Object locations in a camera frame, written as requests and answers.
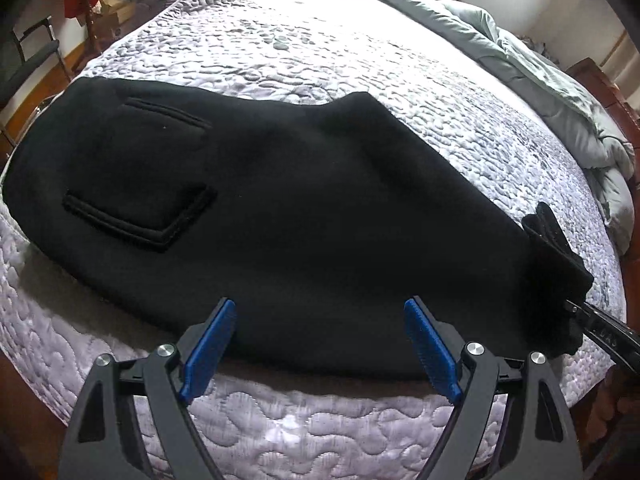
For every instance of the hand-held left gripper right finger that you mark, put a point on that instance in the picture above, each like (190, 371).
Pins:
(432, 355)

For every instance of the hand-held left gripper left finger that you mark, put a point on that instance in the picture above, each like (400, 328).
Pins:
(207, 355)

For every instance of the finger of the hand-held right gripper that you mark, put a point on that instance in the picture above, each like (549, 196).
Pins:
(542, 227)
(602, 332)

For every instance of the black pants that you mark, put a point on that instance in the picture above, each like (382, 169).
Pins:
(300, 210)

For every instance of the grey-green comforter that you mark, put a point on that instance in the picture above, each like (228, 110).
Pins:
(540, 75)

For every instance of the red-brown wooden headboard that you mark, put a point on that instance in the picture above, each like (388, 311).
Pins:
(600, 82)

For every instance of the grey quilted mattress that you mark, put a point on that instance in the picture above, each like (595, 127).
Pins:
(350, 60)

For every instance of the black chair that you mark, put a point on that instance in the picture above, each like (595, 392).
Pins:
(30, 55)

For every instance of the cardboard box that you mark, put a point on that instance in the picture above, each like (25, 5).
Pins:
(117, 10)

